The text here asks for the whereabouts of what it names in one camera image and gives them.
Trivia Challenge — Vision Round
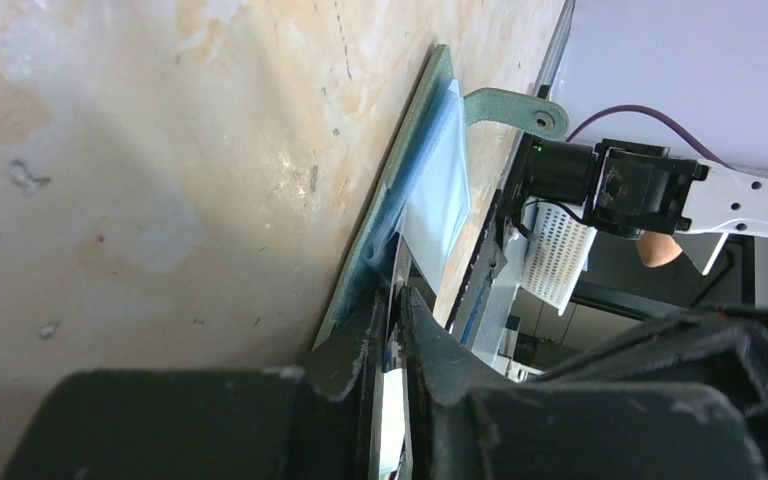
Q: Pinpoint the green card holder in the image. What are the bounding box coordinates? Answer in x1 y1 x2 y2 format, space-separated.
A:
314 44 569 346

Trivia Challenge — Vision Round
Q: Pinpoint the aluminium frame rail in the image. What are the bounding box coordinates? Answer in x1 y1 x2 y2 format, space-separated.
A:
446 0 577 359

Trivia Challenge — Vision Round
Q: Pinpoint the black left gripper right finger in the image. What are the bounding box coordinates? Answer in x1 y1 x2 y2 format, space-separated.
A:
400 288 768 479

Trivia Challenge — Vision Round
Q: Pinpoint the white plastic basket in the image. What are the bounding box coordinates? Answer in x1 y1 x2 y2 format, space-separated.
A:
520 202 597 315

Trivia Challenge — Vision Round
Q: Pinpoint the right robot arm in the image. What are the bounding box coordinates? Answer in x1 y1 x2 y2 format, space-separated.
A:
497 135 768 240

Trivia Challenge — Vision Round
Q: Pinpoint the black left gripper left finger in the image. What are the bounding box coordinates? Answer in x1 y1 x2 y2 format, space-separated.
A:
3 294 387 479

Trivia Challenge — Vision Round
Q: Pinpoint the person in striped shirt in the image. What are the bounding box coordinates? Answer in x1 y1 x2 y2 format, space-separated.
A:
635 232 683 268

